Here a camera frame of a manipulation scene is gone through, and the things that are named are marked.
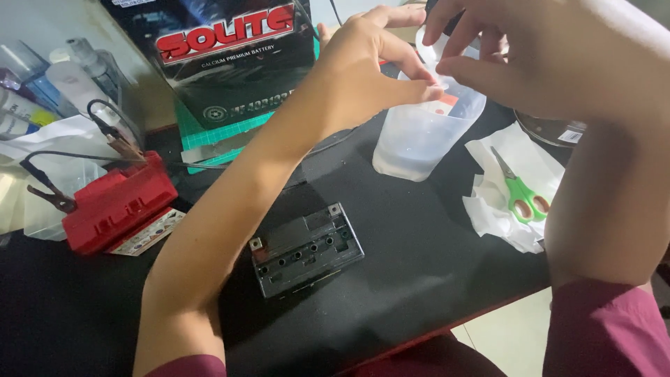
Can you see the person's left hand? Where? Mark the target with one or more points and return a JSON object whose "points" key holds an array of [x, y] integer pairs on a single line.
{"points": [[356, 73]]}

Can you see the person's right hand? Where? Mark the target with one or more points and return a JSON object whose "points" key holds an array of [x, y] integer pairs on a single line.
{"points": [[534, 52]]}

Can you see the translucent plastic acid bottle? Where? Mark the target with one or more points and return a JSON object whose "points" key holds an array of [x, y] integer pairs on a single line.
{"points": [[434, 55]]}

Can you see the clear plastic measuring cup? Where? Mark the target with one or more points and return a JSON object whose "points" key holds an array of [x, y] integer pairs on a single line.
{"points": [[418, 141]]}

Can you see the black battery carton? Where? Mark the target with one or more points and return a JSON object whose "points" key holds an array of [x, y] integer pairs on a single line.
{"points": [[225, 52]]}

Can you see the metal ruler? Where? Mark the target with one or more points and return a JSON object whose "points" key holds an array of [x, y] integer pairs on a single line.
{"points": [[220, 147]]}

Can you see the white tissue paper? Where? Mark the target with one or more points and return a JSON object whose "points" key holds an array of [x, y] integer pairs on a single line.
{"points": [[492, 209]]}

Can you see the black motorcycle battery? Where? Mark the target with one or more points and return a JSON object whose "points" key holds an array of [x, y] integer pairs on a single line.
{"points": [[306, 251]]}

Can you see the copper alligator clip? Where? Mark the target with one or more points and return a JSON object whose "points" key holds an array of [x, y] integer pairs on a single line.
{"points": [[123, 144], [52, 193]]}

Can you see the printed sticker sheet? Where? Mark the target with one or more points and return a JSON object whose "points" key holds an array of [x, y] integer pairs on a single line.
{"points": [[152, 233]]}

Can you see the red plastic cap strip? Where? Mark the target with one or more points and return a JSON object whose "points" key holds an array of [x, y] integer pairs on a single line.
{"points": [[118, 204]]}

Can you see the clear box of bottles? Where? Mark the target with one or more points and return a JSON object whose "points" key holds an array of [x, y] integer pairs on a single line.
{"points": [[63, 84]]}

